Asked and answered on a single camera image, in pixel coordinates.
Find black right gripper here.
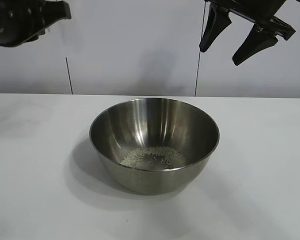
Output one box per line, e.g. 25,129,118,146
198,0,296,67

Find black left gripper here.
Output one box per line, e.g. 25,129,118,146
0,0,72,48

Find stainless steel mixing bowl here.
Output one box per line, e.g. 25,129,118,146
89,97,220,195

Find white rice grains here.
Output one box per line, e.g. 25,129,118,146
119,146,187,167

